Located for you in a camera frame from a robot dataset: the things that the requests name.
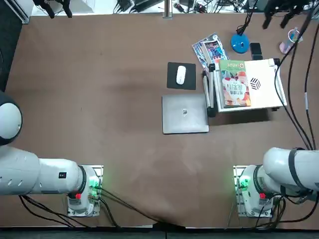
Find blue cover magazine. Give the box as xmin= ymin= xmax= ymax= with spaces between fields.
xmin=203 ymin=39 xmax=230 ymax=64

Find black mouse pad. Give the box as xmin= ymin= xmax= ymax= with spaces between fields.
xmin=166 ymin=62 xmax=197 ymax=90

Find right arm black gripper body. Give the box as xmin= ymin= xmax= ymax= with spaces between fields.
xmin=264 ymin=0 xmax=310 ymax=15

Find green cover recipe book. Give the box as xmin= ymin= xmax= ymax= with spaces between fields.
xmin=218 ymin=59 xmax=252 ymax=109

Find pink mesh pen cup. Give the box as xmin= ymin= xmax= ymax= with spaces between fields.
xmin=279 ymin=27 xmax=304 ymax=54

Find blue desk lamp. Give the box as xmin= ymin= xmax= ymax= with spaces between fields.
xmin=230 ymin=6 xmax=254 ymax=54

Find white folding laptop stand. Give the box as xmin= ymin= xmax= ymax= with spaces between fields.
xmin=202 ymin=57 xmax=288 ymax=118

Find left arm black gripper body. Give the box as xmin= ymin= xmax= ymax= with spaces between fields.
xmin=33 ymin=0 xmax=72 ymax=7

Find grey closed laptop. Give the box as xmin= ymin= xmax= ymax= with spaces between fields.
xmin=161 ymin=94 xmax=210 ymax=135

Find black foldable phone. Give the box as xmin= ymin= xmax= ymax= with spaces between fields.
xmin=249 ymin=42 xmax=264 ymax=60

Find manga art magazine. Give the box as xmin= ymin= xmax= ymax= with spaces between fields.
xmin=191 ymin=32 xmax=231 ymax=70

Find white computer mouse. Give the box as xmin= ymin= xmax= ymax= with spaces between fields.
xmin=175 ymin=65 xmax=187 ymax=85

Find aluminium rail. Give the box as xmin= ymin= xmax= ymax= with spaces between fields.
xmin=9 ymin=0 xmax=30 ymax=24

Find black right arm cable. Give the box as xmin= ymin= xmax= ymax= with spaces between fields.
xmin=274 ymin=0 xmax=319 ymax=151

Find blue pen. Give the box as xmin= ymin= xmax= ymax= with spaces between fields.
xmin=290 ymin=27 xmax=301 ymax=43

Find black left arm base cable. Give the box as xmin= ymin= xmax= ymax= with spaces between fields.
xmin=94 ymin=185 xmax=185 ymax=229

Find aluminium profile post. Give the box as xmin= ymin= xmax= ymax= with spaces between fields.
xmin=162 ymin=0 xmax=173 ymax=20

